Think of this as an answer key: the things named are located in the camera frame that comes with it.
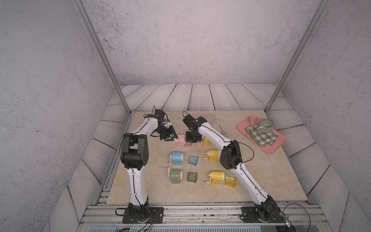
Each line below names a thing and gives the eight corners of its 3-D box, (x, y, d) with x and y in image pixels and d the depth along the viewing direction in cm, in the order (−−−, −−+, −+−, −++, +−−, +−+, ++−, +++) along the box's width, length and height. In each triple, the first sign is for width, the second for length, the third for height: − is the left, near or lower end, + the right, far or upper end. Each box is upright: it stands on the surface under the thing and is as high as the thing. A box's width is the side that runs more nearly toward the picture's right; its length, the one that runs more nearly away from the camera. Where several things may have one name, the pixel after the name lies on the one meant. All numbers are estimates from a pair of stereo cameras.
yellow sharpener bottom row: (206, 184, 85) (207, 179, 79) (205, 177, 88) (206, 171, 82) (222, 184, 85) (225, 179, 79) (221, 177, 88) (223, 171, 82)
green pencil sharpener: (171, 183, 85) (169, 178, 79) (171, 175, 88) (170, 169, 83) (180, 183, 85) (180, 178, 79) (181, 175, 88) (180, 169, 83)
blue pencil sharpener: (172, 165, 92) (171, 159, 87) (173, 157, 96) (172, 152, 90) (183, 165, 92) (182, 159, 87) (183, 157, 96) (182, 151, 90)
